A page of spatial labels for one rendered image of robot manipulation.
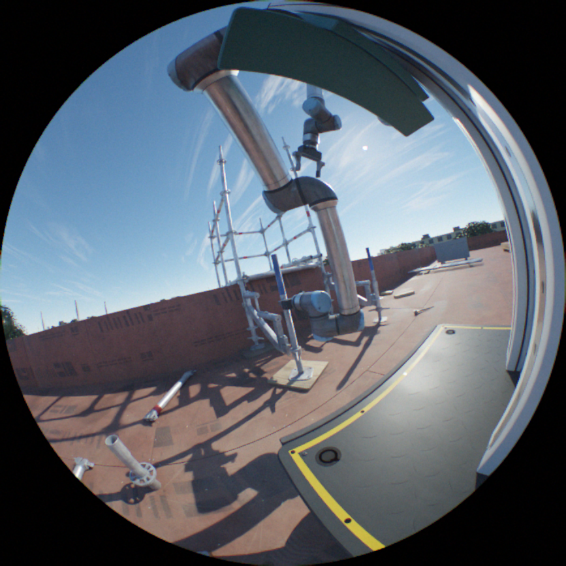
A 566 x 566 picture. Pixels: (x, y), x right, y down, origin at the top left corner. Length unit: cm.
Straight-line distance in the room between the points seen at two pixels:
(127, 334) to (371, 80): 222
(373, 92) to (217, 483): 126
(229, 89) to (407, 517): 87
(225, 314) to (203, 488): 153
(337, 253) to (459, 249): 589
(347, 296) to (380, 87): 71
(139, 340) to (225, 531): 169
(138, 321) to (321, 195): 181
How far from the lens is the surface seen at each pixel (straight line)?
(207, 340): 182
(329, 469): 33
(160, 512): 82
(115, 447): 71
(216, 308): 179
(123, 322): 197
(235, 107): 57
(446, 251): 638
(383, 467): 33
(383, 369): 109
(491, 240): 1188
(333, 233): 63
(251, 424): 91
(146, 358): 196
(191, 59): 62
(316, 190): 63
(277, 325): 115
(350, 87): 54
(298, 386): 104
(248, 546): 66
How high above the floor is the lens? 62
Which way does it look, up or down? level
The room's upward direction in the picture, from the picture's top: 13 degrees counter-clockwise
